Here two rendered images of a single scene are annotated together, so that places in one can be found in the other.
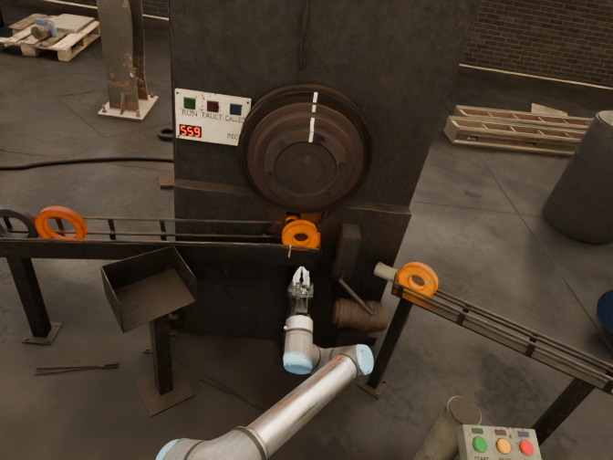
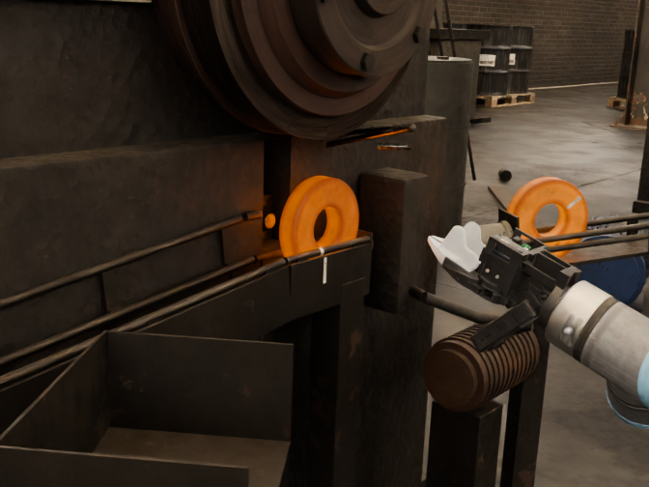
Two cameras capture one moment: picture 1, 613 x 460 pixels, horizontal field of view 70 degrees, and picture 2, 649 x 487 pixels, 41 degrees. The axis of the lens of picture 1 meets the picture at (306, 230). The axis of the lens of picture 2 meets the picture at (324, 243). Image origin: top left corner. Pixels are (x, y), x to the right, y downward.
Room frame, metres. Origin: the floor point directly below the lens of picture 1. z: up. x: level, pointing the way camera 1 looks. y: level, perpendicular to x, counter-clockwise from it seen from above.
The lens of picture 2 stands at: (0.44, 0.91, 1.05)
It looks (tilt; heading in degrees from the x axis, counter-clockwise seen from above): 15 degrees down; 317
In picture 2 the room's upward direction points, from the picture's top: 2 degrees clockwise
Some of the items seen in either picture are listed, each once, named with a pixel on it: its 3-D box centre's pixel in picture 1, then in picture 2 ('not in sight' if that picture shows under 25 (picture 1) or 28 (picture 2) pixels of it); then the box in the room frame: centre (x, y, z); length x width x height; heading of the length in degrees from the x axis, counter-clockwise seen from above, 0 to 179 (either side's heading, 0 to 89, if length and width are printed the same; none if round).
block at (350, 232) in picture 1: (345, 252); (389, 240); (1.44, -0.18, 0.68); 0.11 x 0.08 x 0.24; 7
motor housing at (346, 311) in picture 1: (349, 344); (472, 464); (1.31, -0.29, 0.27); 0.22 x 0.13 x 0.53; 97
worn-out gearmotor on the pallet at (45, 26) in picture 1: (47, 26); not in sight; (4.93, 3.25, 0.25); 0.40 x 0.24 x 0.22; 7
